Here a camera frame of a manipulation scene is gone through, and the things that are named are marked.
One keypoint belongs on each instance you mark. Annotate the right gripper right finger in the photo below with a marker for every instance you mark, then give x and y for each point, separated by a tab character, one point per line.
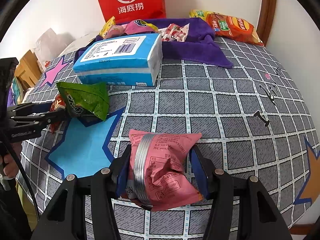
259	217

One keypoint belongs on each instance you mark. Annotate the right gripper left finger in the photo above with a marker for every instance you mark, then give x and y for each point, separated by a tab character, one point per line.
64	217

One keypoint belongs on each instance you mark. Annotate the red snack packet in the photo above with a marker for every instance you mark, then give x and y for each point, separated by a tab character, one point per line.
57	105

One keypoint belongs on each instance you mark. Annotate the green triangular snack packet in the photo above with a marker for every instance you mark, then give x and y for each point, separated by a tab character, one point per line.
80	98

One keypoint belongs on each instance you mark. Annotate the pink peach snack packet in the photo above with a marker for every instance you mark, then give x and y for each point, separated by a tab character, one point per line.
156	178

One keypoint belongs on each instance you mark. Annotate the yellow snack packet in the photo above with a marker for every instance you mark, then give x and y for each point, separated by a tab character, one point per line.
107	26

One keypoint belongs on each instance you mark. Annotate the pink magenta snack packet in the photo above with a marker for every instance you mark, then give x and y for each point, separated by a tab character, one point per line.
131	28

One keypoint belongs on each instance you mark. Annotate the red white strawberry candy packet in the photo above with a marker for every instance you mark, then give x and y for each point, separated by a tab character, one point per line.
174	33

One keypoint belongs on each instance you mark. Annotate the left hand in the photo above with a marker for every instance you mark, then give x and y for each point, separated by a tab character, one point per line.
11	169

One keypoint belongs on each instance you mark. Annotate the wooden chair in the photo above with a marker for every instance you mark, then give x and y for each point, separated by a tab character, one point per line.
28	72

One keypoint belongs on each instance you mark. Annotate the white Miniso paper bag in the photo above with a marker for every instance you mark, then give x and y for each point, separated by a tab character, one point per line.
50	44

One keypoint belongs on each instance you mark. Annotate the white patterned pillow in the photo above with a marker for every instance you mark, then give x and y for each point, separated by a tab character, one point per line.
80	42

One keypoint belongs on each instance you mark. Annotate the grey checkered bed sheet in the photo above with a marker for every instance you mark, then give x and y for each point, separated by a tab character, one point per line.
253	120

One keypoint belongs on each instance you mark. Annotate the blue tissue pack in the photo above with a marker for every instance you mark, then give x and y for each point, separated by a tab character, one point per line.
132	60

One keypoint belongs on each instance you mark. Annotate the purple towel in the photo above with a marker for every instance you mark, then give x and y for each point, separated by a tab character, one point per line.
199	45

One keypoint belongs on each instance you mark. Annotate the orange chips bag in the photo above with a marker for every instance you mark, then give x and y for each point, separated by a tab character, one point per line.
233	28

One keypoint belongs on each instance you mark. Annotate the yellow chips bag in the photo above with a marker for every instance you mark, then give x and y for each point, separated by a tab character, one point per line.
203	14

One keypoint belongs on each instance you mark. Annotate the brown wooden door frame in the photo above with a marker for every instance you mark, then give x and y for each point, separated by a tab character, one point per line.
266	16

